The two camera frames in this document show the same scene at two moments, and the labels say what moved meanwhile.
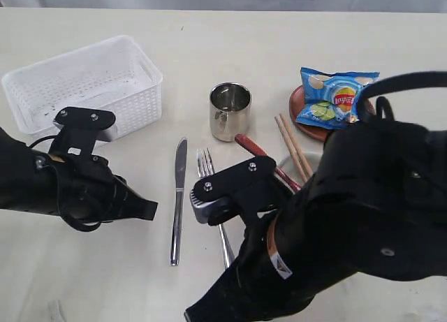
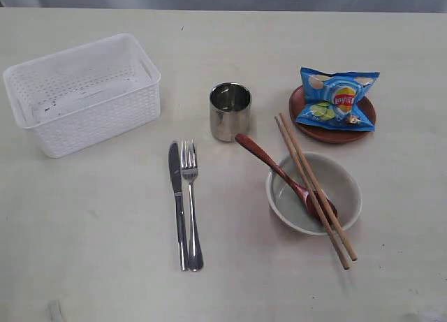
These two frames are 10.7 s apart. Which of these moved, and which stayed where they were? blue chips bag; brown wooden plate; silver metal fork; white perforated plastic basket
Moved: silver metal fork
Stayed: brown wooden plate; white perforated plastic basket; blue chips bag
